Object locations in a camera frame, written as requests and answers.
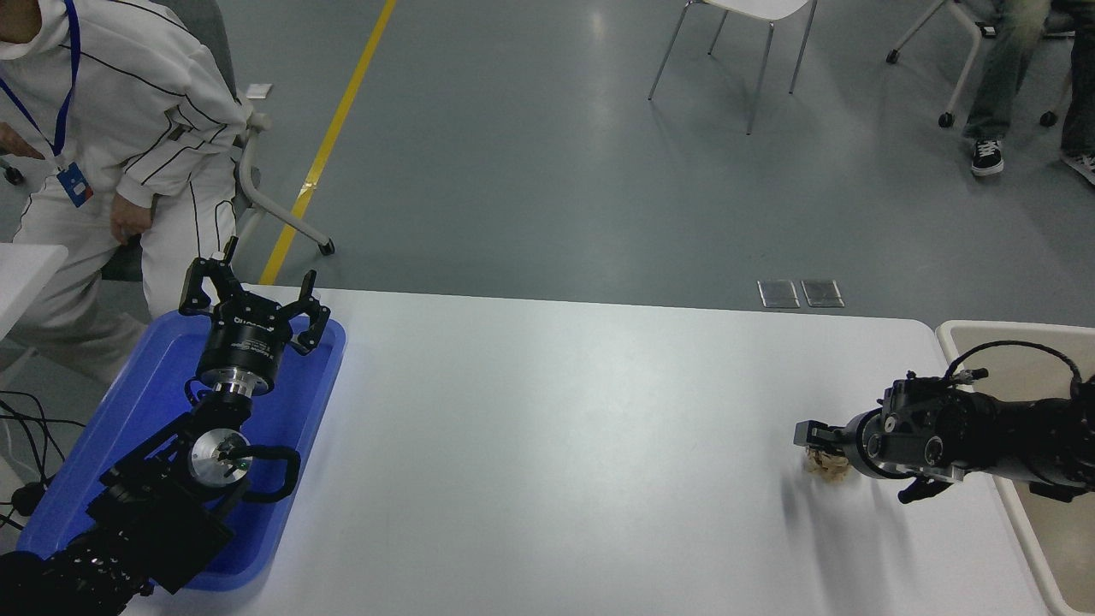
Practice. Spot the white side desk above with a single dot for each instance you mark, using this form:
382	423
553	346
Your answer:
21	278

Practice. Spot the seated person in green trousers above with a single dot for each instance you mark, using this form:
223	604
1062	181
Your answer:
1009	60

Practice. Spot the white chair with metal legs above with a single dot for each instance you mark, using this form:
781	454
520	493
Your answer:
770	7

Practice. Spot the grey wheeled office chair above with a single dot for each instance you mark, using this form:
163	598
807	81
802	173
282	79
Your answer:
282	218

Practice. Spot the blue plastic tray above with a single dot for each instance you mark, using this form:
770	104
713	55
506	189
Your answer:
295	402

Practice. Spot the person's left hand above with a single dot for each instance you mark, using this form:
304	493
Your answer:
130	218

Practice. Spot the large pale bin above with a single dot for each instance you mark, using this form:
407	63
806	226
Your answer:
1069	556

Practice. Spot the person's right hand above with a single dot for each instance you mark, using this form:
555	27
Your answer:
17	144

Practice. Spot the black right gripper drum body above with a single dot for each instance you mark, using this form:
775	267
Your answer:
854	445

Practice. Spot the white scrap on floor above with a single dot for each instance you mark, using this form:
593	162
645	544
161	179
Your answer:
259	90

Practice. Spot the tan paper ball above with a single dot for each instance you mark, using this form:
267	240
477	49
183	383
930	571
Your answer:
828	475

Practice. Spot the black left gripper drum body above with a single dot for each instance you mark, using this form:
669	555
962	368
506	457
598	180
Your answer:
244	346

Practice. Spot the white wheeled chair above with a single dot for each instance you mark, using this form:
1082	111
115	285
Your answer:
945	121

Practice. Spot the metal floor outlet plate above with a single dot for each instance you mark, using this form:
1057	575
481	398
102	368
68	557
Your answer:
823	293
778	294

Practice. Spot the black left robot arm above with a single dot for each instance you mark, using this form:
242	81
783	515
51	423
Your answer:
167	513

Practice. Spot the seated person in white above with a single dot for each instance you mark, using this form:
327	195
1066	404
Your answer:
128	94

